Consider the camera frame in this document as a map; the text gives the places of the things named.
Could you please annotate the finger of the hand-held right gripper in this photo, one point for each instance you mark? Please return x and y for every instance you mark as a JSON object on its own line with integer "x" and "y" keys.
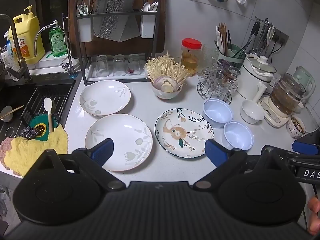
{"x": 305, "y": 147}

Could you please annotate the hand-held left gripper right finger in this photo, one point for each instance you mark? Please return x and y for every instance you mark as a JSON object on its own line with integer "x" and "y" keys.
{"x": 215, "y": 153}

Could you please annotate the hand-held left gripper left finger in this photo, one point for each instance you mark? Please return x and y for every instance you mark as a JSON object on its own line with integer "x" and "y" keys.
{"x": 102, "y": 153}

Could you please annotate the white leaf print plate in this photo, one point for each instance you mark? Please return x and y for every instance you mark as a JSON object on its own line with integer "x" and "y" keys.
{"x": 105, "y": 97}
{"x": 120, "y": 140}

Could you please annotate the light blue bowl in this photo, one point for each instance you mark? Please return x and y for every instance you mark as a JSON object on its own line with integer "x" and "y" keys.
{"x": 237, "y": 135}
{"x": 217, "y": 111}

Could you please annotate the floral bear print plate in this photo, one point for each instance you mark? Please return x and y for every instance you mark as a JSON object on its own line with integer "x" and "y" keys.
{"x": 183, "y": 130}

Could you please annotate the plain white bowl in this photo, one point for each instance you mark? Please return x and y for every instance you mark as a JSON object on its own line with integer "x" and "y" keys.
{"x": 251, "y": 111}

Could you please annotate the person's right hand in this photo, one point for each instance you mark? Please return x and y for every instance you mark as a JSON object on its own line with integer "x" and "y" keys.
{"x": 315, "y": 215}

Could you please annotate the patterned bowl of grains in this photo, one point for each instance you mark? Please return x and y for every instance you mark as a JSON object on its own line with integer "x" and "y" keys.
{"x": 295, "y": 127}

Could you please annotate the glass kettle on cream base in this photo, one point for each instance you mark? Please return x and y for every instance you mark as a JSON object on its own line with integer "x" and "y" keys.
{"x": 285, "y": 97}

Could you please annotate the green avocado shaped mat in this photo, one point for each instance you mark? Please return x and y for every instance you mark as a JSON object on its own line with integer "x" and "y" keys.
{"x": 41, "y": 127}

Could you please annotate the pale green kettle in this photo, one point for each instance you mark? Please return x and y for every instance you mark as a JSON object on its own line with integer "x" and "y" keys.
{"x": 305, "y": 78}

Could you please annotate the yellow dish cloth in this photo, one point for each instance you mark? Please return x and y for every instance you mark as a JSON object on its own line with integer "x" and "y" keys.
{"x": 32, "y": 150}

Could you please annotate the white silicone spatula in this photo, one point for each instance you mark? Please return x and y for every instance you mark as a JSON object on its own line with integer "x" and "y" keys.
{"x": 48, "y": 105}

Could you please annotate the white bowl with brown rim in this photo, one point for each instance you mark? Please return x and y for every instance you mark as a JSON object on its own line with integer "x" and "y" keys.
{"x": 166, "y": 94}

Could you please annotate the steel wool scrubber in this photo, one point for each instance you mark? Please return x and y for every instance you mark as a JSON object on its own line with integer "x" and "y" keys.
{"x": 28, "y": 133}

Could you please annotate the white drip tray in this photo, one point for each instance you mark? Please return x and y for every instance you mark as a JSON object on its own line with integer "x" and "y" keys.
{"x": 91, "y": 76}

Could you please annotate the set of glass cups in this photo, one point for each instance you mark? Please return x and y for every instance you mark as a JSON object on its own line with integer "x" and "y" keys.
{"x": 220, "y": 76}

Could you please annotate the clear drinking glass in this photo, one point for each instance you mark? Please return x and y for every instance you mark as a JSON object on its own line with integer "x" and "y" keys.
{"x": 134, "y": 65}
{"x": 102, "y": 66}
{"x": 119, "y": 65}

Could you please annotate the purple onion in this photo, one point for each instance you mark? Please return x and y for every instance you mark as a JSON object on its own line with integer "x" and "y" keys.
{"x": 162, "y": 83}

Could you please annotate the green utensil holder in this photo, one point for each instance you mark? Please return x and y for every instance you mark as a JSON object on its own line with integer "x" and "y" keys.
{"x": 233, "y": 58}

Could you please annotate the black kitchen sink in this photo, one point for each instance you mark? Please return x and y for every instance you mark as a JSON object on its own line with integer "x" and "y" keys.
{"x": 22, "y": 95}

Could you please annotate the black dish rack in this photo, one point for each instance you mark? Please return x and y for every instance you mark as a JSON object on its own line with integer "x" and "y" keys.
{"x": 82, "y": 55}

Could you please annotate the red lid plastic jar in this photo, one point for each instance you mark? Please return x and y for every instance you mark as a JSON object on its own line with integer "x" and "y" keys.
{"x": 190, "y": 55}

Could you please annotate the dark bowl with chopsticks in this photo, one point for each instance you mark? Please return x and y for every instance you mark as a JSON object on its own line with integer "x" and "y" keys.
{"x": 6, "y": 113}

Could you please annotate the wooden cutting board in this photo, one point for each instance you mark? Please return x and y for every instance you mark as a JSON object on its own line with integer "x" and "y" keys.
{"x": 100, "y": 47}

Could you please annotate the bundle of chopsticks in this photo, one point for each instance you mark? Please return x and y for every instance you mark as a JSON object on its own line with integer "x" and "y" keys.
{"x": 223, "y": 37}

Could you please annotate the green dish soap bottle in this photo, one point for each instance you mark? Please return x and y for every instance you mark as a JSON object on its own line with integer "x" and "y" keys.
{"x": 58, "y": 42}

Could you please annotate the hanging metal utensils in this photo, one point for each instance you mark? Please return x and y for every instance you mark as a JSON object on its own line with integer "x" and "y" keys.
{"x": 260, "y": 35}

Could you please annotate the white cutlery holder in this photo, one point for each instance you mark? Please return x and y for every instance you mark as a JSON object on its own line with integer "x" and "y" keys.
{"x": 84, "y": 30}
{"x": 147, "y": 26}

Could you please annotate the dark metal faucet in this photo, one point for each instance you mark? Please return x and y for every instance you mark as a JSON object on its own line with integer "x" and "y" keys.
{"x": 20, "y": 60}

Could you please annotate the steel cleaver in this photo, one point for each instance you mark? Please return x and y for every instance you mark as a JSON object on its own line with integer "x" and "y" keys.
{"x": 112, "y": 22}

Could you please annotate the chrome faucet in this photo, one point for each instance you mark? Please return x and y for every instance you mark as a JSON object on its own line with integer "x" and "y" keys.
{"x": 50, "y": 28}

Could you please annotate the yellow detergent bottle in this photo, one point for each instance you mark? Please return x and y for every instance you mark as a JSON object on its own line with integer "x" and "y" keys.
{"x": 27, "y": 37}

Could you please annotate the white ceramic spoon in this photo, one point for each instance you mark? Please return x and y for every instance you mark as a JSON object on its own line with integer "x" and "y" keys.
{"x": 150, "y": 6}
{"x": 82, "y": 9}

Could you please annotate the dark wall socket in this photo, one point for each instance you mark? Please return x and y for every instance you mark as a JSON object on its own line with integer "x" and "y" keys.
{"x": 281, "y": 37}

